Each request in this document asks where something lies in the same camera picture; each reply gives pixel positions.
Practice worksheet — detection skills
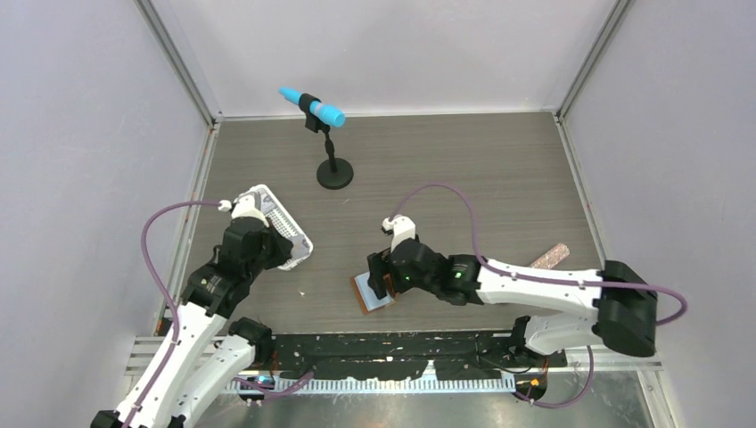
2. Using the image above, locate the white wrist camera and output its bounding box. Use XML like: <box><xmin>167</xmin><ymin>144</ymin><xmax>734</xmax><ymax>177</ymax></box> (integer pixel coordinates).
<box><xmin>381</xmin><ymin>215</ymin><xmax>417</xmax><ymax>251</ymax></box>
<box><xmin>231</xmin><ymin>192</ymin><xmax>269</xmax><ymax>227</ymax></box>

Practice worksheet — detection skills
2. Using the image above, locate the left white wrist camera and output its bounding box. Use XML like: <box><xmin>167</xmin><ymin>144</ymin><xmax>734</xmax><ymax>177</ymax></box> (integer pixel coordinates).
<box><xmin>231</xmin><ymin>192</ymin><xmax>269</xmax><ymax>227</ymax></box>

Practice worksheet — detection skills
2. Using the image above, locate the black microphone stand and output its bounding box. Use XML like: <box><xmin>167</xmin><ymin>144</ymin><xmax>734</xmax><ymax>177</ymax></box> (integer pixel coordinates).
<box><xmin>309</xmin><ymin>127</ymin><xmax>354</xmax><ymax>190</ymax></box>

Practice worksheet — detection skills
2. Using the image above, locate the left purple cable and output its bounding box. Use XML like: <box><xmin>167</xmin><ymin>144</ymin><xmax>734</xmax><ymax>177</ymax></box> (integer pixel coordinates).
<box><xmin>120</xmin><ymin>199</ymin><xmax>314</xmax><ymax>428</ymax></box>

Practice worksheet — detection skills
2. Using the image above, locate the brown leather card holder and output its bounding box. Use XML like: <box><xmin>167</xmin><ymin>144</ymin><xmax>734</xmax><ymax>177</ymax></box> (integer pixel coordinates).
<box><xmin>350</xmin><ymin>272</ymin><xmax>397</xmax><ymax>316</ymax></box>

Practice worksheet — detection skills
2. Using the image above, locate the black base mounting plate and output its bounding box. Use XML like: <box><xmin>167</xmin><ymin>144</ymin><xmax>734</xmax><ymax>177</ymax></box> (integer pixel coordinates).
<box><xmin>246</xmin><ymin>330</ymin><xmax>567</xmax><ymax>381</ymax></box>

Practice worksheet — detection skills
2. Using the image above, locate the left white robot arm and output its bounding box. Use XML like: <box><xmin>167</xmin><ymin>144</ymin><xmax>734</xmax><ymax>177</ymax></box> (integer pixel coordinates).
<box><xmin>91</xmin><ymin>216</ymin><xmax>308</xmax><ymax>427</ymax></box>

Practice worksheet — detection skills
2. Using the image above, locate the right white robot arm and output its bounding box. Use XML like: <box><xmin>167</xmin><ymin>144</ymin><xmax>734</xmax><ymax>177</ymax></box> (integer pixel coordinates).
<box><xmin>352</xmin><ymin>239</ymin><xmax>658</xmax><ymax>366</ymax></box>

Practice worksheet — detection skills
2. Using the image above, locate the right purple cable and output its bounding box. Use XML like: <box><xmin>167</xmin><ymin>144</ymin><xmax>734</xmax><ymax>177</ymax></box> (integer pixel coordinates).
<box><xmin>386</xmin><ymin>183</ymin><xmax>689</xmax><ymax>410</ymax></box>

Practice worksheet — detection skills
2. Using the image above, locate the pink glitter stick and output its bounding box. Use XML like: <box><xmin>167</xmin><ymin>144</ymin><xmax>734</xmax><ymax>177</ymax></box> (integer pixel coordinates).
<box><xmin>530</xmin><ymin>243</ymin><xmax>571</xmax><ymax>269</ymax></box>

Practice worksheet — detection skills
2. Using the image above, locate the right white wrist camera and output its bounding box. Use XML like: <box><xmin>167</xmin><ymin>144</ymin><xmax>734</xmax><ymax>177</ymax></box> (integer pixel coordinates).
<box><xmin>381</xmin><ymin>215</ymin><xmax>417</xmax><ymax>251</ymax></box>

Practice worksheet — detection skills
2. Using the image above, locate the blue toy microphone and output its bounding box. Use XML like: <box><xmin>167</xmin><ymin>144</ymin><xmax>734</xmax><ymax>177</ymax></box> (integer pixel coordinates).
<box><xmin>278</xmin><ymin>86</ymin><xmax>346</xmax><ymax>132</ymax></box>

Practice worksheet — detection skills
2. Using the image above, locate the purple cable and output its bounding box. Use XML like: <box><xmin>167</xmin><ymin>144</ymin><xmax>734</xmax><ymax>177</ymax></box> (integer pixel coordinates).
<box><xmin>120</xmin><ymin>199</ymin><xmax>314</xmax><ymax>428</ymax></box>
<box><xmin>386</xmin><ymin>183</ymin><xmax>689</xmax><ymax>410</ymax></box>

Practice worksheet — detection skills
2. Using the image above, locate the white perforated plastic basket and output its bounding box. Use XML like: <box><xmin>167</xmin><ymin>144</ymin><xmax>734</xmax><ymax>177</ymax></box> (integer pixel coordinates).
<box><xmin>231</xmin><ymin>184</ymin><xmax>314</xmax><ymax>271</ymax></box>

